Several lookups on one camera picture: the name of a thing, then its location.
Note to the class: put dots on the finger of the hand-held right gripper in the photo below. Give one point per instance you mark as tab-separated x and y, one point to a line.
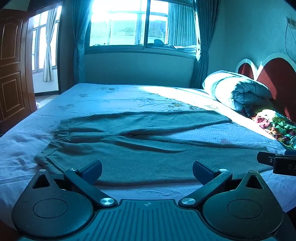
266	158

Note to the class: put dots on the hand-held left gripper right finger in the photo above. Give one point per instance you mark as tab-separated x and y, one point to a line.
201	172

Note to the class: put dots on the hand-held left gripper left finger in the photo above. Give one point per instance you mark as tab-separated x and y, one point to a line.
92	172

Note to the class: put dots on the grey pants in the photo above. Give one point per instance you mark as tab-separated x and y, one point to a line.
138	157

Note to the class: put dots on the colourful patterned cloth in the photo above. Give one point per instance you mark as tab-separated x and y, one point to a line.
277	126

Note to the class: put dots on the floral bed sheet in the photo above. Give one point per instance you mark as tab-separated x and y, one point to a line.
111	97

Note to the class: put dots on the folded pale quilt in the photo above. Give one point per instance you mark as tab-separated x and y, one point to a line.
231	88

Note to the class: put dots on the red and white headboard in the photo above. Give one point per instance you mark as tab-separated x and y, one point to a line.
277	74

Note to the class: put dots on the dark curtain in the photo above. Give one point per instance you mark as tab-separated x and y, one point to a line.
81	46
205	60

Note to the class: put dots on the brown wooden door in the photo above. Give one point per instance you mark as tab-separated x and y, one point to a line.
11	69

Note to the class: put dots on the white sheer curtain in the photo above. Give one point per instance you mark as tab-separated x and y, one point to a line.
49	46

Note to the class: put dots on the small paned window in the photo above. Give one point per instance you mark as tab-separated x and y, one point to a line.
38	46

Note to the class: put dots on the dark object on windowsill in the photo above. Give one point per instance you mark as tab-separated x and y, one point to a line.
158	42

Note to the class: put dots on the pale pleated curtain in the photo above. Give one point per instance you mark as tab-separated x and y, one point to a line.
181	25

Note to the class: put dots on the large sliding window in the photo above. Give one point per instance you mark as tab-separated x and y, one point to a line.
127	23

